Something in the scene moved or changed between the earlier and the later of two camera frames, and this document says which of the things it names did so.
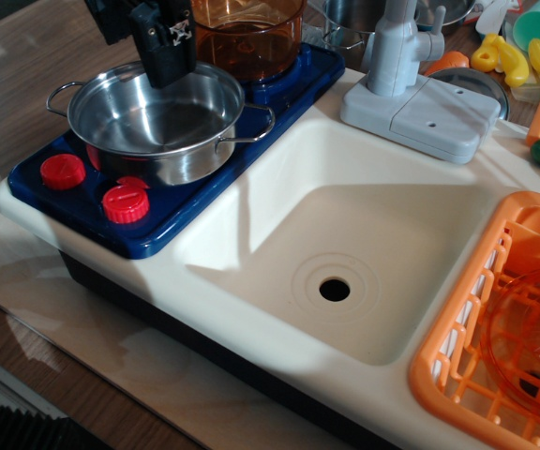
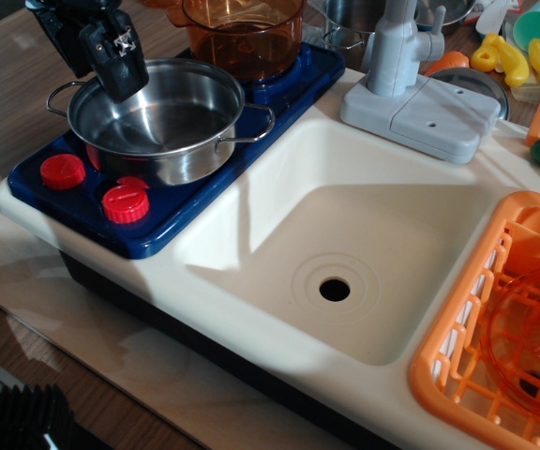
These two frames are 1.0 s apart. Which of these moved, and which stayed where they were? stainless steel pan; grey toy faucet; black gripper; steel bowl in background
Moved: black gripper
Stayed: steel bowl in background; stainless steel pan; grey toy faucet
